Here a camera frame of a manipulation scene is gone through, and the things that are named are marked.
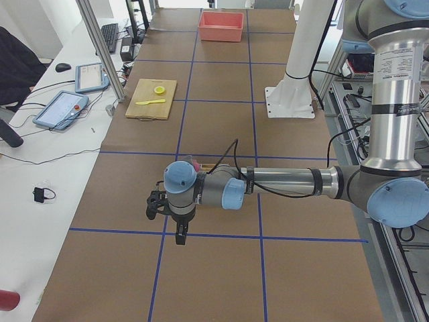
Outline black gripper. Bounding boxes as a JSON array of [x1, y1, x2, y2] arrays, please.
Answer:
[[172, 210, 196, 246]]

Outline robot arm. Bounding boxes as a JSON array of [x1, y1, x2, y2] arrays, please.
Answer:
[[146, 1, 428, 245]]

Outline yellow plastic knife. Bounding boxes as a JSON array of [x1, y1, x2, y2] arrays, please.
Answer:
[[135, 99, 166, 105]]

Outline bamboo cutting board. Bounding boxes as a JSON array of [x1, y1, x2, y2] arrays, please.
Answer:
[[125, 78, 177, 120]]

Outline yellow lemon slices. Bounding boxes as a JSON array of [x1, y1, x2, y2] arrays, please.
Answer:
[[154, 86, 166, 95]]

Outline small black clip device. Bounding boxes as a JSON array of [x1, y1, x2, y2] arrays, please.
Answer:
[[33, 187, 56, 203]]

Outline near blue teach pendant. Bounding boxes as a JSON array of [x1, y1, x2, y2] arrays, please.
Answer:
[[33, 91, 89, 130]]

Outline blue teach pendant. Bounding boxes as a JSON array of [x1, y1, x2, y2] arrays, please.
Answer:
[[75, 63, 109, 94], [33, 91, 89, 130]]

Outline far blue teach pendant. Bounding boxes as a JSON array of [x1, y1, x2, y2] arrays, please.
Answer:
[[75, 63, 109, 94]]

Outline black power adapter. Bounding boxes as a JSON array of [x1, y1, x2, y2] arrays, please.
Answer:
[[120, 36, 135, 62]]

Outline red bottle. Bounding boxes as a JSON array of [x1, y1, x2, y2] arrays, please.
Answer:
[[0, 290, 21, 311]]

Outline black computer mouse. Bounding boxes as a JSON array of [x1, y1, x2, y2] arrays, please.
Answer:
[[55, 63, 72, 72]]

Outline pink plastic bin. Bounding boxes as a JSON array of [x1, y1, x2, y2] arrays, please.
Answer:
[[198, 11, 244, 42]]

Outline black keyboard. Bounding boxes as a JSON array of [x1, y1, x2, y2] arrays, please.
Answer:
[[101, 23, 119, 54]]

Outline black office chair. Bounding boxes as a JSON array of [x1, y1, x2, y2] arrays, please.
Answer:
[[1, 27, 47, 112]]

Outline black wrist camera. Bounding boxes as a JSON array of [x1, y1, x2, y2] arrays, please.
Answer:
[[145, 190, 171, 220]]

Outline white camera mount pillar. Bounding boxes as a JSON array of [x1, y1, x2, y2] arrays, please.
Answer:
[[265, 0, 336, 119]]

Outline aluminium frame post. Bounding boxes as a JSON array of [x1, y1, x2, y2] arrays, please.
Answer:
[[76, 0, 125, 102]]

